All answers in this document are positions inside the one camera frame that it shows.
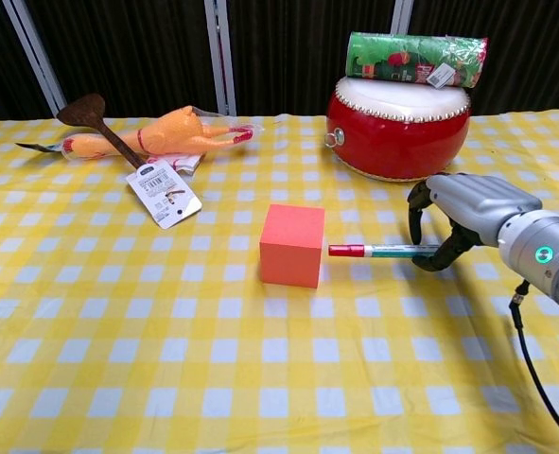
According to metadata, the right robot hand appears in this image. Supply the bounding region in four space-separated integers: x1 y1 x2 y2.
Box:
406 172 543 273

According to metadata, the red-capped marker pen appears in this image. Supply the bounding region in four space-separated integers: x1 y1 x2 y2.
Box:
327 242 444 259

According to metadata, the orange pink cube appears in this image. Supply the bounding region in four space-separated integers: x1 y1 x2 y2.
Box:
258 203 327 289

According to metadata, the red drum with white skin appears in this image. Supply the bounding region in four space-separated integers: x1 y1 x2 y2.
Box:
325 76 472 183

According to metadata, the green chips can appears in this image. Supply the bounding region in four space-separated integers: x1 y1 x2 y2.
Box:
344 31 490 90

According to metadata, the white red-striped packet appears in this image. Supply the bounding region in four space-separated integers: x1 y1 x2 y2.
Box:
164 149 205 175

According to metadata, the orange rubber chicken toy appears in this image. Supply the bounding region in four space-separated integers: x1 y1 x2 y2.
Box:
61 105 266 162

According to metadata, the white spatula label card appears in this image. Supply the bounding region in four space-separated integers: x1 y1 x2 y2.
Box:
125 158 203 231

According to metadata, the yellow checked tablecloth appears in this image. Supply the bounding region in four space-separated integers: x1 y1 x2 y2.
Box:
0 109 559 454

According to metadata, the black curtain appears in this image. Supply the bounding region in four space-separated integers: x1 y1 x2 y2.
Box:
0 0 559 129

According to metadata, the dark wooden spatula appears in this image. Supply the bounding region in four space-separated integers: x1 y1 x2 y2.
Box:
56 93 148 171

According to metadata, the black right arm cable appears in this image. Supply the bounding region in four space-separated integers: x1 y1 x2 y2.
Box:
509 278 559 451

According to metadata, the aluminium frame post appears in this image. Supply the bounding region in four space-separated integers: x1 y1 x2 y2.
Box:
389 0 415 37
1 0 68 116
203 0 238 117

